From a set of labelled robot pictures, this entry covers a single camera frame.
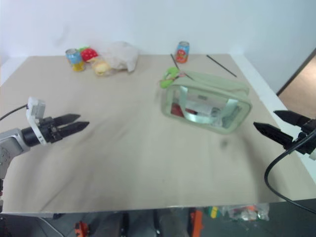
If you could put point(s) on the green and yellow toy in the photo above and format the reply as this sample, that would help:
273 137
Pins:
212 212

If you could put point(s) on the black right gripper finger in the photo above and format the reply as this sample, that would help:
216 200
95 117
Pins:
274 132
291 116

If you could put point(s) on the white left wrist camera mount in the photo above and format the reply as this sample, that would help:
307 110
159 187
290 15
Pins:
35 108

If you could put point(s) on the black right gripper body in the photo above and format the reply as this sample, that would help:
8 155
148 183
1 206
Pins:
308 138

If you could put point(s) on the clear bag of small toys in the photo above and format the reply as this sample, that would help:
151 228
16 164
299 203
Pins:
244 211

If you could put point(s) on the short thin black stick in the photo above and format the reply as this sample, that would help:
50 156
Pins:
174 61

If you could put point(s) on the orange and black tool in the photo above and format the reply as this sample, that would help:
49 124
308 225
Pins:
82 228

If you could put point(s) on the red and blue drink can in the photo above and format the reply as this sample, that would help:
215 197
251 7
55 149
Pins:
182 53

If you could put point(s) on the green leafy toy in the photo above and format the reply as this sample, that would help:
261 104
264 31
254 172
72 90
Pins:
169 75

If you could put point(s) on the dark red triangular object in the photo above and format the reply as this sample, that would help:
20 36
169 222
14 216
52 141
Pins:
177 109

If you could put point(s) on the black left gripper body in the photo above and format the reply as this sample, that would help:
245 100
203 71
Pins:
50 130

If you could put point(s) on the toy burger bread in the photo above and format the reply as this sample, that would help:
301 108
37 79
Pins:
101 67

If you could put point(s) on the long thin black stick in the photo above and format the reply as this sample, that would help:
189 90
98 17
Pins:
221 65

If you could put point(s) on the red strawberry plush toy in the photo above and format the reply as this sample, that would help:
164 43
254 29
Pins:
89 53

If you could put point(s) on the orange upright tool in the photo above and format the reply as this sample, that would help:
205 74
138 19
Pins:
197 222

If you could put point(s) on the blue and yellow drink can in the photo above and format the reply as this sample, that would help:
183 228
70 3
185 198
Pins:
74 59

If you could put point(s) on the beige table cloth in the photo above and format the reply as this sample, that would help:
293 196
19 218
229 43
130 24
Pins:
123 148

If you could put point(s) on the brown door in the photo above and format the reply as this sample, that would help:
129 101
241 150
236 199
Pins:
300 79

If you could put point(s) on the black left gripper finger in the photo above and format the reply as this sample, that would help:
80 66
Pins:
75 127
67 118

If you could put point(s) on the green transparent pouch bag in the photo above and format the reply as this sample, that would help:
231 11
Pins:
217 85

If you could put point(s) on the white crumpled plastic bag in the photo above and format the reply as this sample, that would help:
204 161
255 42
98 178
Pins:
121 55

